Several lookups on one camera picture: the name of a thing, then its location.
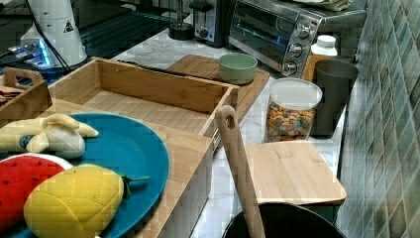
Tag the clear cereal jar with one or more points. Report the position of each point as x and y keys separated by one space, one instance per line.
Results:
x=291 y=109

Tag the small bamboo lid board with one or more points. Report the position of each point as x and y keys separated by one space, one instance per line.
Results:
x=293 y=172

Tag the plush watermelon slice toy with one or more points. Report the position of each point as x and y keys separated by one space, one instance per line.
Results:
x=19 y=175

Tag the blue plate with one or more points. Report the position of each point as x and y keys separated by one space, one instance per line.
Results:
x=130 y=149

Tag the black round stand base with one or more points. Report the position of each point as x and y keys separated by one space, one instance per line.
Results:
x=179 y=30

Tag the wooden spoon handle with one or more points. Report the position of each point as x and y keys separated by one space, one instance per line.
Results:
x=227 y=122

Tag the silver toaster oven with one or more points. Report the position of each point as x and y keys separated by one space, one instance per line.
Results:
x=279 y=33

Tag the wooden drawer box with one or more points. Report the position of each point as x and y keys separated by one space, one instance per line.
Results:
x=181 y=109

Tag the plush yellow lemon toy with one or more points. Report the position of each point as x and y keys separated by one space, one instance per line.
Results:
x=77 y=203

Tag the black pot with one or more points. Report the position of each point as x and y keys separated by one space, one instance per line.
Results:
x=283 y=220

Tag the black toaster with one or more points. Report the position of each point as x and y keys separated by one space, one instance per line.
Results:
x=212 y=20

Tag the white-capped orange bottle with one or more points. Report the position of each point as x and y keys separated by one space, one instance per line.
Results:
x=324 y=48

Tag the wooden cutting board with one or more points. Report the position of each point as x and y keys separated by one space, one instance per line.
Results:
x=209 y=68

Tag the small wooden caddy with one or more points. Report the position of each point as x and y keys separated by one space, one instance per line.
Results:
x=34 y=97

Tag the green ceramic cup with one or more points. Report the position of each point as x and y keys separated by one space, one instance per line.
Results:
x=237 y=68

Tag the plush banana toy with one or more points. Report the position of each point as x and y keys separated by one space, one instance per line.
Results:
x=58 y=133

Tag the dark grey plastic cup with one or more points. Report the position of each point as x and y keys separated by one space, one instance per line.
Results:
x=336 y=79

